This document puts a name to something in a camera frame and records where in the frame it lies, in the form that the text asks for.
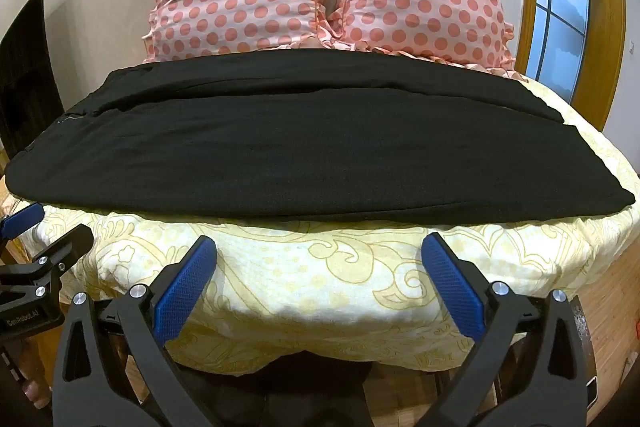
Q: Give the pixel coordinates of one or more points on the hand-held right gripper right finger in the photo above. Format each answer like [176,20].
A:
[455,292]

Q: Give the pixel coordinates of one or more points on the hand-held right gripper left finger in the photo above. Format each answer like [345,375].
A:
[185,292]

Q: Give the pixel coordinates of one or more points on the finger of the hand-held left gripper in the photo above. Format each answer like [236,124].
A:
[65,249]
[22,218]

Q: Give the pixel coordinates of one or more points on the black pants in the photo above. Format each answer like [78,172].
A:
[300,147]

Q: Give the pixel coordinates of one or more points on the person's left hand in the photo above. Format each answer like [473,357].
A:
[36,377]

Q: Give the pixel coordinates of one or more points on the yellow patterned bed sheet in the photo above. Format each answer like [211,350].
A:
[325,282]

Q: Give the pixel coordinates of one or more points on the black flat screen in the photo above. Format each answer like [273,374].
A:
[25,82]

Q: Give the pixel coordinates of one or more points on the person's dark clothed legs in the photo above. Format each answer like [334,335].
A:
[300,389]

